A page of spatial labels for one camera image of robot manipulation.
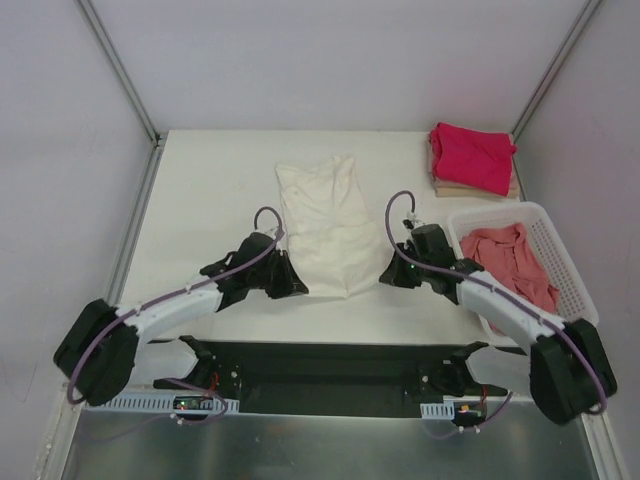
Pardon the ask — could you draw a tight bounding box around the cream white t shirt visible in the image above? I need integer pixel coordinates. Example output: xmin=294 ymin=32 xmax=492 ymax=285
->
xmin=275 ymin=156 xmax=389 ymax=298

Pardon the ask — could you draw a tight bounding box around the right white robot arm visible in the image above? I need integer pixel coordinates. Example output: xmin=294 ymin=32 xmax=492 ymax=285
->
xmin=379 ymin=220 xmax=618 ymax=425

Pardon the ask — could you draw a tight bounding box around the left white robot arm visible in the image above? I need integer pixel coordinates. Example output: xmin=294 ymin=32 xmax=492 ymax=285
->
xmin=53 ymin=232 xmax=309 ymax=406

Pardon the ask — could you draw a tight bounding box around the folded beige t shirt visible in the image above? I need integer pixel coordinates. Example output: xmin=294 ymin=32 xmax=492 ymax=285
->
xmin=426 ymin=140 xmax=521 ymax=199

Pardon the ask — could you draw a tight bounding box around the pink crumpled t shirt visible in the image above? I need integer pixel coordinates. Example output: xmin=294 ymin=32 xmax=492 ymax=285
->
xmin=460 ymin=223 xmax=559 ymax=313

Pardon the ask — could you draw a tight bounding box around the folded red t shirt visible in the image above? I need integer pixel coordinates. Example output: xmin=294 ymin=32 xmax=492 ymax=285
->
xmin=428 ymin=122 xmax=517 ymax=197

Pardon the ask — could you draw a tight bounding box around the white plastic basket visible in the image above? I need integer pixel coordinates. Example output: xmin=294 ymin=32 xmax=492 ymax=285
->
xmin=447 ymin=202 xmax=599 ymax=325

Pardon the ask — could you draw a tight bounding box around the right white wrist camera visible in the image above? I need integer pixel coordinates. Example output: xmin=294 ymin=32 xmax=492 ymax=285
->
xmin=402 ymin=212 xmax=424 ymax=231

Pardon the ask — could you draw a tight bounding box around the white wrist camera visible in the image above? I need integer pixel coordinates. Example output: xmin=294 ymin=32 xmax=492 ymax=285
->
xmin=263 ymin=226 xmax=285 ymax=242
xmin=402 ymin=212 xmax=424 ymax=231

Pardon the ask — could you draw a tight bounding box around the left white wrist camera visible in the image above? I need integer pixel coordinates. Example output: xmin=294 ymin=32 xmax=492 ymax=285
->
xmin=263 ymin=226 xmax=285 ymax=242

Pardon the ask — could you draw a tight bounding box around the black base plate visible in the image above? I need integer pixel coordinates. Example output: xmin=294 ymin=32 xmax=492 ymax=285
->
xmin=181 ymin=341 xmax=507 ymax=418

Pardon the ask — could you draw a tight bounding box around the left white cable duct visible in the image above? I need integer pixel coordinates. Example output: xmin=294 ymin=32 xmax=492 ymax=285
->
xmin=92 ymin=393 xmax=240 ymax=415

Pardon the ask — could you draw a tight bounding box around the white cable duct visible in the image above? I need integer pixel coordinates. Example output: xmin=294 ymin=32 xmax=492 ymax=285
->
xmin=419 ymin=398 xmax=487 ymax=421
xmin=92 ymin=393 xmax=240 ymax=415

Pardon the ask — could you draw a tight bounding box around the right white cable duct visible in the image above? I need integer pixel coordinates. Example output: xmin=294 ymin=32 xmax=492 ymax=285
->
xmin=419 ymin=398 xmax=487 ymax=421

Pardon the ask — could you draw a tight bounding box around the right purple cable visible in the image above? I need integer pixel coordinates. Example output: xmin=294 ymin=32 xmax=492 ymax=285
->
xmin=383 ymin=189 xmax=611 ymax=439

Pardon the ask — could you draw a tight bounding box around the right aluminium frame post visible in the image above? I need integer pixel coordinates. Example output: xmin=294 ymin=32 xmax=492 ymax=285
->
xmin=511 ymin=0 xmax=604 ymax=140

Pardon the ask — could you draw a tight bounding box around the aluminium frame post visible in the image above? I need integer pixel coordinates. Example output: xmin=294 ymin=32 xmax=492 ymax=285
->
xmin=511 ymin=0 xmax=604 ymax=140
xmin=74 ymin=0 xmax=162 ymax=146

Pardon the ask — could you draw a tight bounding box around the left aluminium frame post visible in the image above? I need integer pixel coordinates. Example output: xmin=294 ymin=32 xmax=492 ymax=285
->
xmin=74 ymin=0 xmax=162 ymax=146

